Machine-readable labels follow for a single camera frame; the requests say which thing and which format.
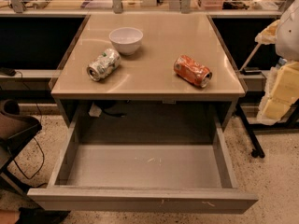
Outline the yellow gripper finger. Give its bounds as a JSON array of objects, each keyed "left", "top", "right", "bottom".
[
  {"left": 257, "top": 62, "right": 299, "bottom": 125},
  {"left": 255, "top": 20, "right": 279, "bottom": 45}
]

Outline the crushed silver green 7up can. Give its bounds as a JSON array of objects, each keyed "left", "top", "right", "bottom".
[{"left": 87, "top": 49, "right": 121, "bottom": 81}]

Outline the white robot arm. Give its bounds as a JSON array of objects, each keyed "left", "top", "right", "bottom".
[{"left": 255, "top": 0, "right": 299, "bottom": 125}]

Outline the crushed orange soda can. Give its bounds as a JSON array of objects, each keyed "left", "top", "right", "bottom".
[{"left": 174, "top": 55, "right": 212, "bottom": 88}]

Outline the beige cabinet with drawer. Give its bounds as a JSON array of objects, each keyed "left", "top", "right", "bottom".
[{"left": 48, "top": 12, "right": 249, "bottom": 133}]

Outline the open grey top drawer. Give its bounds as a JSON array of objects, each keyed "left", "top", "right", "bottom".
[{"left": 28, "top": 105, "right": 258, "bottom": 213}]

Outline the small water bottle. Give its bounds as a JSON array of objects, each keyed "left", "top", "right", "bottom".
[{"left": 276, "top": 58, "right": 287, "bottom": 69}]

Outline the black small device on shelf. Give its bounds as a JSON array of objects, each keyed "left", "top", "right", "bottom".
[{"left": 242, "top": 67, "right": 262, "bottom": 75}]

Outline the black table leg stand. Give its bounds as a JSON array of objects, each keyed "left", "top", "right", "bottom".
[{"left": 235, "top": 104, "right": 265, "bottom": 159}]

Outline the white bowl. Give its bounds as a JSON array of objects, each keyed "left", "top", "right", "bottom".
[{"left": 109, "top": 27, "right": 143, "bottom": 55}]

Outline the black chair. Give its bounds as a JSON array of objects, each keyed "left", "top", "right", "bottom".
[{"left": 0, "top": 100, "right": 42, "bottom": 196}]

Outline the white stick handle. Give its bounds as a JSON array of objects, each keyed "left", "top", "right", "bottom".
[{"left": 239, "top": 43, "right": 262, "bottom": 72}]

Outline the black floor cable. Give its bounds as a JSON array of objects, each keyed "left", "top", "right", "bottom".
[{"left": 12, "top": 70, "right": 46, "bottom": 189}]

